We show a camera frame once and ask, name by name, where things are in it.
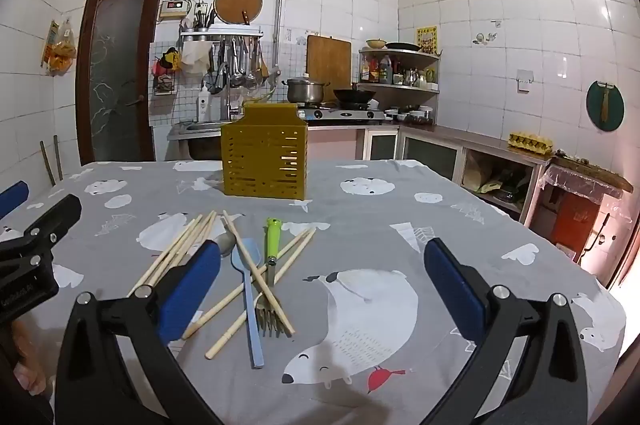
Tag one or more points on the steel sink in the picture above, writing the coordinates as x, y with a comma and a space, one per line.
199, 127

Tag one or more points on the blue plastic spoon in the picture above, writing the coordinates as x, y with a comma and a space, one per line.
239, 263

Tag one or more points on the steel utensil rack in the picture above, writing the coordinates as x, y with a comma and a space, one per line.
226, 55

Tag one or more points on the yellow slotted utensil holder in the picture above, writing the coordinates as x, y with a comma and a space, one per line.
264, 153

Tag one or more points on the grey polar bear tablecloth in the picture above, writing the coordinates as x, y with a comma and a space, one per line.
373, 341

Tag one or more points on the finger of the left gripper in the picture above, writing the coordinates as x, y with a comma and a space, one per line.
48, 229
13, 197

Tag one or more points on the wall control box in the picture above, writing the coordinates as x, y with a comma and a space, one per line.
174, 9

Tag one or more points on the green round wall board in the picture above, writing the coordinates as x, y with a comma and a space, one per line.
605, 106

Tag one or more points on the orange gas cylinder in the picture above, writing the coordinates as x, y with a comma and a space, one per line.
574, 222

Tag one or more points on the corner wall shelf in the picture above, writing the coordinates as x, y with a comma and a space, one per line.
399, 67

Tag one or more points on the rectangular wooden cutting board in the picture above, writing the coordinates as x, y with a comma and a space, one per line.
329, 61

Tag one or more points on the kitchen counter cabinet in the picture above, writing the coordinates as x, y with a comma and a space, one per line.
448, 152

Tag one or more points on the yellow wall poster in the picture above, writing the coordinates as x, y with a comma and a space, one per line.
427, 39

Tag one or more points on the white dish soap bottle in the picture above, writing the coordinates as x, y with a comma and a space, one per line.
203, 105

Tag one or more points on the person's left hand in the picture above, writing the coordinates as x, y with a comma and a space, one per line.
28, 370

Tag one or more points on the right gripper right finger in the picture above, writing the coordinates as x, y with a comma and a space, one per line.
549, 385

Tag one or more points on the metal spoon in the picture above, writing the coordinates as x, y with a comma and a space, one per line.
226, 243

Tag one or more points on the round wooden board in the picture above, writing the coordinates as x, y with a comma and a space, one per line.
237, 11

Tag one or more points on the black wok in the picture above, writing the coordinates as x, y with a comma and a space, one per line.
353, 98

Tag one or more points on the yellow egg tray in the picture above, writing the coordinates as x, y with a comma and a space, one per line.
531, 143

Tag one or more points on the steel cooking pot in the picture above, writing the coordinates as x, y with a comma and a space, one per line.
304, 90

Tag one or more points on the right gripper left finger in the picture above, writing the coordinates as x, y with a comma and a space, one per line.
93, 385

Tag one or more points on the gas stove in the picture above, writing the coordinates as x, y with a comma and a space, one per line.
324, 116

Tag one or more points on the hanging yellow bag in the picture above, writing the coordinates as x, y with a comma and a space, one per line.
59, 50

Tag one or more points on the green handled fork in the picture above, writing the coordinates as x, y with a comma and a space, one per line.
267, 319

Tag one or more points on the brown framed glass door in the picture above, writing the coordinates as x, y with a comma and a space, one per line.
112, 81

